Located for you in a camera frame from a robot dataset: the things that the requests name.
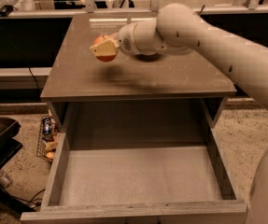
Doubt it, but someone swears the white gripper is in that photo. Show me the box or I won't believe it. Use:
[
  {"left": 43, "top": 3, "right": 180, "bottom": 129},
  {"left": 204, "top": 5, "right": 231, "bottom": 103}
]
[{"left": 90, "top": 23, "right": 139, "bottom": 57}]

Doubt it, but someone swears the red apple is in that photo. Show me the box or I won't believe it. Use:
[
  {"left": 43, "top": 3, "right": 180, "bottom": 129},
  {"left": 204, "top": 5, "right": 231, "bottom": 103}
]
[{"left": 92, "top": 34, "right": 119, "bottom": 63}]

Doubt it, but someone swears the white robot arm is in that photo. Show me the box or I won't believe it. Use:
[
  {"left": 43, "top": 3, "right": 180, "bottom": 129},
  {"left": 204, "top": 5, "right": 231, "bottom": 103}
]
[{"left": 91, "top": 4, "right": 268, "bottom": 224}]

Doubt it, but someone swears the grey cabinet with counter top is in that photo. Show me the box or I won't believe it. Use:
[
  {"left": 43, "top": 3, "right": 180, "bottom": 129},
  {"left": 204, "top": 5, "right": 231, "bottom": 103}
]
[{"left": 41, "top": 13, "right": 235, "bottom": 143}]

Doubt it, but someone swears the open grey top drawer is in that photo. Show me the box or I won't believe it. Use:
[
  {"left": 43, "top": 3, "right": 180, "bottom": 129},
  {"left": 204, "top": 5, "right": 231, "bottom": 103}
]
[{"left": 21, "top": 99, "right": 246, "bottom": 224}]

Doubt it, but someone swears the blue drink can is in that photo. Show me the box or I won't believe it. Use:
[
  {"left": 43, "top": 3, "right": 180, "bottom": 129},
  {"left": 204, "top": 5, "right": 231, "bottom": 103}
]
[{"left": 42, "top": 117, "right": 52, "bottom": 135}]

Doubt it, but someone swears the black power adapter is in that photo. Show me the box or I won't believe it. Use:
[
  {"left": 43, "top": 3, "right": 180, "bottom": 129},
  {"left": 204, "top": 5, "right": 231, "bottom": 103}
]
[{"left": 0, "top": 5, "right": 14, "bottom": 17}]

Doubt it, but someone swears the wire basket with items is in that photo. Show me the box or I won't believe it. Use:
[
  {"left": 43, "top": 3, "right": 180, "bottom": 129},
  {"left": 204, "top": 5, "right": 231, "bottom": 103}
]
[{"left": 36, "top": 116, "right": 59, "bottom": 162}]

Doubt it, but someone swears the black floor cable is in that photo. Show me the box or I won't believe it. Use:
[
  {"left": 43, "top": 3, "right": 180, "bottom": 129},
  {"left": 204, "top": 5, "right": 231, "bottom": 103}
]
[{"left": 0, "top": 175, "right": 46, "bottom": 209}]

